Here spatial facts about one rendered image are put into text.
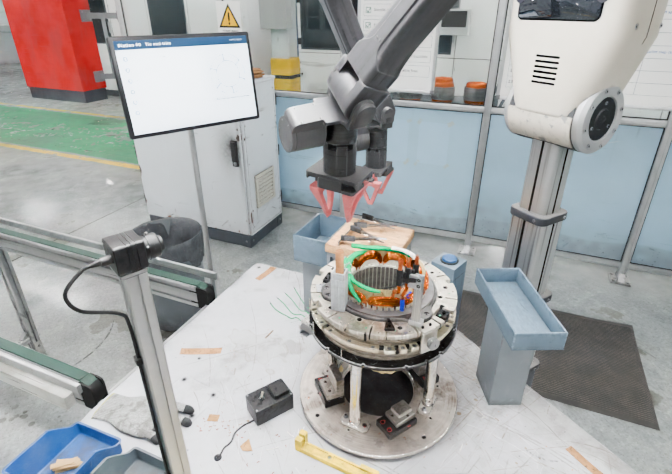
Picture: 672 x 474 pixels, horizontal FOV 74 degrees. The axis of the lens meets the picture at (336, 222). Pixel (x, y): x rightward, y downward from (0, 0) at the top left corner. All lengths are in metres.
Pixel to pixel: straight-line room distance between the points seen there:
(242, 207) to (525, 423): 2.52
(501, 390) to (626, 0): 0.86
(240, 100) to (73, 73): 2.77
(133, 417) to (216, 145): 2.31
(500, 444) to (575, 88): 0.79
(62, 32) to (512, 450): 4.20
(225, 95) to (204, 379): 1.07
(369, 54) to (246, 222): 2.76
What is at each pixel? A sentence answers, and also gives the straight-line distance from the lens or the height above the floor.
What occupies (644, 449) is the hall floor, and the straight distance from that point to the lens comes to 2.43.
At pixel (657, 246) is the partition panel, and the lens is 3.46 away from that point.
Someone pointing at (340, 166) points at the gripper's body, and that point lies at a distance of 0.74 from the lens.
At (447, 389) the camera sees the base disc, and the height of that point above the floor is 0.80.
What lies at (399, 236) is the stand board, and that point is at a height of 1.06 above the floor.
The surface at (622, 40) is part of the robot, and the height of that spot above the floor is 1.60.
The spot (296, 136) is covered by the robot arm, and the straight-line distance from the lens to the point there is 0.68.
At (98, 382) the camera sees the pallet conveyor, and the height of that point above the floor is 0.74.
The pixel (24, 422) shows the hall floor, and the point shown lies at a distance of 2.55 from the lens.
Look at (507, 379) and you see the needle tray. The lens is 1.18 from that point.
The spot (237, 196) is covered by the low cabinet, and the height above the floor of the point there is 0.42.
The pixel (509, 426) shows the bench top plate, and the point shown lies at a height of 0.78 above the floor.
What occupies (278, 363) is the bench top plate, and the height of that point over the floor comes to 0.78.
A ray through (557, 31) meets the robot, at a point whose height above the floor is 1.61.
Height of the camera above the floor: 1.66
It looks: 26 degrees down
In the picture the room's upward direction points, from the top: straight up
